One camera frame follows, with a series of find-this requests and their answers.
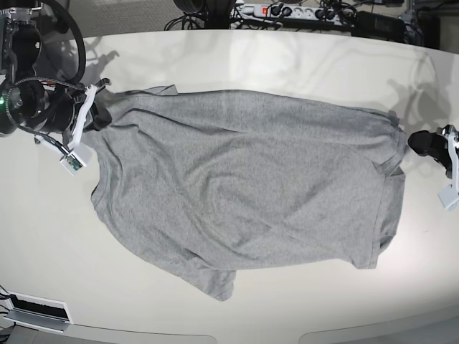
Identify tangled black cables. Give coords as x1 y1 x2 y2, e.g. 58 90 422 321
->
164 0 288 32

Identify grey cable tray slot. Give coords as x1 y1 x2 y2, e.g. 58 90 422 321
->
4 293 74 333

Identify white power strip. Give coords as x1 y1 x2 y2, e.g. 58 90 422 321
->
235 1 348 27

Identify grey t-shirt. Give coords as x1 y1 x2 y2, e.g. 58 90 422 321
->
83 90 407 301

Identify black power adapter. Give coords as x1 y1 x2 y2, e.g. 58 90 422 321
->
351 11 406 42

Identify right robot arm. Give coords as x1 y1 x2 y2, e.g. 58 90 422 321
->
1 1 112 142

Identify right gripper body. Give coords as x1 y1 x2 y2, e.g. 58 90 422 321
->
42 89 87 138

